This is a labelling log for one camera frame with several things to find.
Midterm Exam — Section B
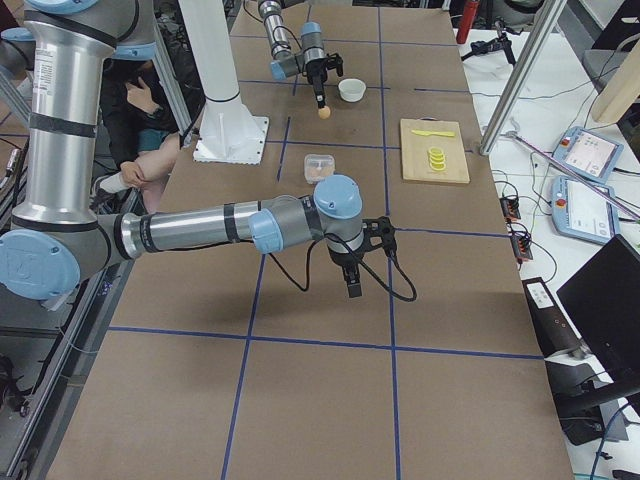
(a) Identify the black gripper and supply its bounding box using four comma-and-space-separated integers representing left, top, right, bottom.
305, 59, 327, 108
325, 234, 365, 298

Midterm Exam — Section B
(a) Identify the brown egg from bowl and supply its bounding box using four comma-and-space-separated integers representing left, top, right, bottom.
318, 106, 331, 119

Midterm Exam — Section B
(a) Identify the clear plastic egg carton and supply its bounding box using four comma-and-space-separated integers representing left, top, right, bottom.
303, 154, 335, 184

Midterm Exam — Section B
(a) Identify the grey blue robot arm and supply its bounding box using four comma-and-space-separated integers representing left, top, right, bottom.
1, 1, 371, 300
258, 1, 329, 111

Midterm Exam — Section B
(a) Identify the black box white label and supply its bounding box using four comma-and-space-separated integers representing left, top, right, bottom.
522, 277, 580, 357

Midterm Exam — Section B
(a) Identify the white ceramic bowl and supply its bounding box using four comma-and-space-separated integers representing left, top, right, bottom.
338, 78, 367, 103

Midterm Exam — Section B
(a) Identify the bamboo cutting board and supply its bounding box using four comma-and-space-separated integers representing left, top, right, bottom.
400, 119, 470, 184

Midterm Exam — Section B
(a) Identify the yellow plastic knife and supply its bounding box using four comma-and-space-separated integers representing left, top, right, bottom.
411, 129, 456, 138

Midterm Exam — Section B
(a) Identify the orange terminal board near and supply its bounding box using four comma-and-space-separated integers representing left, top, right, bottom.
510, 231, 533, 263

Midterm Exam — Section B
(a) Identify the orange terminal board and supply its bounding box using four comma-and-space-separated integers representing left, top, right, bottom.
500, 196, 521, 222
510, 231, 533, 263

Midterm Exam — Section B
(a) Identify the orange terminal board far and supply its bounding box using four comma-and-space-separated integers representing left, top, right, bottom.
500, 196, 521, 222

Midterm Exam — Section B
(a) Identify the red cylinder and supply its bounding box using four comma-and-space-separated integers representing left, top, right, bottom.
456, 0, 480, 45

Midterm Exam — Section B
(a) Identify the person in black jacket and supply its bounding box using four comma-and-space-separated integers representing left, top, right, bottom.
91, 59, 180, 213

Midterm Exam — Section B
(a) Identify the blue teach pendant near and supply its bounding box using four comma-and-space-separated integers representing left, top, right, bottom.
551, 176, 621, 245

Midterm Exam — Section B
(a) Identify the blue teach pendant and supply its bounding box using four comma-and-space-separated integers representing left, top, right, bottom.
551, 176, 621, 245
552, 127, 624, 184

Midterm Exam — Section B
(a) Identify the black monitor with stand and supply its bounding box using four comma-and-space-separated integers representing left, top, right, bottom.
547, 234, 639, 445

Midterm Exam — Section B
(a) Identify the blue teach pendant far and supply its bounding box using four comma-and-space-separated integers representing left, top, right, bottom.
552, 127, 624, 184

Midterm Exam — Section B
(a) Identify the wooden beam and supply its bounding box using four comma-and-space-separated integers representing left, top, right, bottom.
591, 34, 639, 124

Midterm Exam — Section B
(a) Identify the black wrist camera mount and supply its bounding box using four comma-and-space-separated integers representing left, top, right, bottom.
360, 216, 397, 259
324, 53, 344, 78

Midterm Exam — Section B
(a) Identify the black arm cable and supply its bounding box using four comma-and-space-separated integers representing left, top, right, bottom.
267, 234, 419, 303

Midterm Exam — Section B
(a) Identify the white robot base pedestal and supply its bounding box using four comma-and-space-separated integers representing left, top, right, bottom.
179, 0, 269, 165

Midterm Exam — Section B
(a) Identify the aluminium frame post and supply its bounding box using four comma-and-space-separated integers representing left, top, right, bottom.
479, 0, 567, 156

